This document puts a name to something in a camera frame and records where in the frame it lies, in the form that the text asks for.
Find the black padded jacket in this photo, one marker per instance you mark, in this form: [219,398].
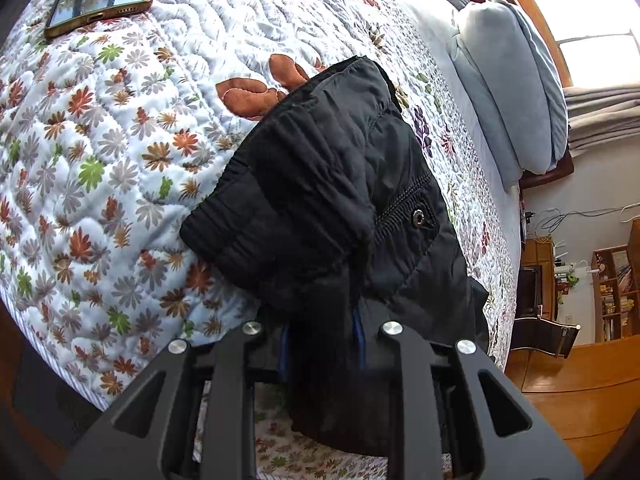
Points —
[310,185]

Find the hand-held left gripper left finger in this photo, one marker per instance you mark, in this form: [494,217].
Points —
[283,355]

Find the light blue pillow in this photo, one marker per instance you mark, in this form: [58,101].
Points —
[545,85]
[485,90]

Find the wooden desk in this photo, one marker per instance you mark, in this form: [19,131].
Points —
[542,255]

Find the wooden framed window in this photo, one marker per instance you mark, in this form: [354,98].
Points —
[590,55]

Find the green toy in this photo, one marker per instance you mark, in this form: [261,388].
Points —
[573,276]

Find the wooden bookshelf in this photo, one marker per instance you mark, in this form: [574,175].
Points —
[615,285]

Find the black chrome chair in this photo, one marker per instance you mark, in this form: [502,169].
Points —
[545,335]

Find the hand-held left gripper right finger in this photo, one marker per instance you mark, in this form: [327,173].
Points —
[358,340]

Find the floral quilt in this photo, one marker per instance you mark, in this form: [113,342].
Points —
[125,160]

